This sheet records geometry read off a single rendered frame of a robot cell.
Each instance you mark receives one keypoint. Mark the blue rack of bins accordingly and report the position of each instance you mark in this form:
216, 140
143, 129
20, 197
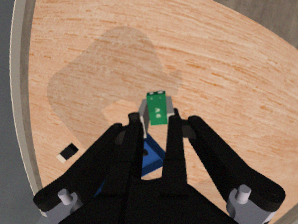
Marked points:
151, 162

